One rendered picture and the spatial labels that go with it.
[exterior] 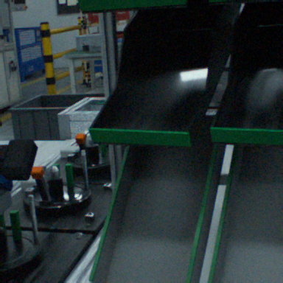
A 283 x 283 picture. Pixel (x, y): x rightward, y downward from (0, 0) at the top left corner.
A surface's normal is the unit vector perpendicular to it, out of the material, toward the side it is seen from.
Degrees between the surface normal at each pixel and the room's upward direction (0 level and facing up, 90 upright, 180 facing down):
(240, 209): 45
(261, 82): 25
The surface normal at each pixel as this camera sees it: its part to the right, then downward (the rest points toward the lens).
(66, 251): -0.07, -0.96
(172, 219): -0.36, -0.47
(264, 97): -0.25, -0.74
